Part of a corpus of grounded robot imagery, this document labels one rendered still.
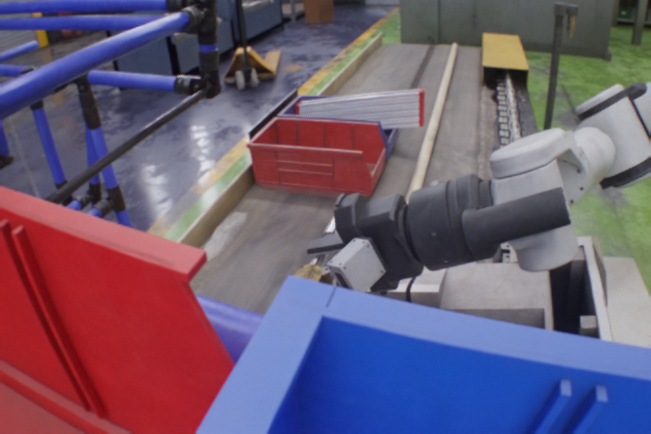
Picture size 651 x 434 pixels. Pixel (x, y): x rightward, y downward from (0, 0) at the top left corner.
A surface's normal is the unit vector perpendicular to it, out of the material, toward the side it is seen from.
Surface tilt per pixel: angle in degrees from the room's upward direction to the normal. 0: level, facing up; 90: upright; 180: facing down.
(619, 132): 67
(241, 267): 0
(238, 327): 9
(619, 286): 0
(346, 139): 88
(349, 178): 92
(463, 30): 90
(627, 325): 0
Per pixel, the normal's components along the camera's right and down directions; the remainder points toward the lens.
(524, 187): -0.45, 0.21
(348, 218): -0.55, -0.22
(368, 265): 0.56, 0.02
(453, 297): -0.23, -0.86
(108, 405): -0.31, 0.47
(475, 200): 0.19, -0.47
